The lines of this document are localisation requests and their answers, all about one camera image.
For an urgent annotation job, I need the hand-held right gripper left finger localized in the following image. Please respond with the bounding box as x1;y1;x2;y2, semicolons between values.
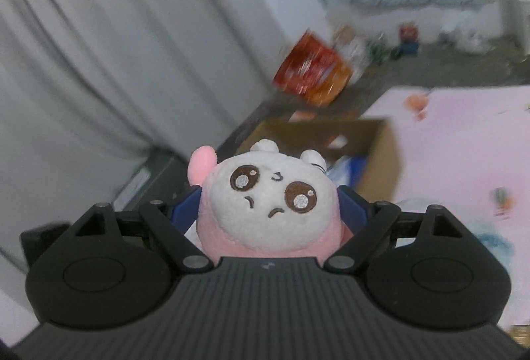
68;186;210;274

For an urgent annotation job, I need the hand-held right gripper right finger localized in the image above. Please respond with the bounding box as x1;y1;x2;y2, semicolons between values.
324;185;466;274

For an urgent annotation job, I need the brown cardboard box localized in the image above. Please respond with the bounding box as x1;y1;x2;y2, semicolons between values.
238;117;402;203

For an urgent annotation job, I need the pink white plush toy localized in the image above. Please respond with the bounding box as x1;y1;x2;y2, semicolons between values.
188;139;354;261

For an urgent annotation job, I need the pink printed bedsheet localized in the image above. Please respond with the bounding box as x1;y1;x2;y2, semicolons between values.
360;84;530;328

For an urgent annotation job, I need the red snack bag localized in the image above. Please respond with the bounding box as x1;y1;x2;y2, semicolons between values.
271;30;352;106

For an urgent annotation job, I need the pale snack packet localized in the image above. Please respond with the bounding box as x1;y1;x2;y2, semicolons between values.
333;26;367;85

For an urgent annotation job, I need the white curtain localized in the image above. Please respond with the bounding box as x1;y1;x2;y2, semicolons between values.
0;0;328;273

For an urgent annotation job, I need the red can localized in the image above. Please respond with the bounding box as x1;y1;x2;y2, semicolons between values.
397;24;419;43

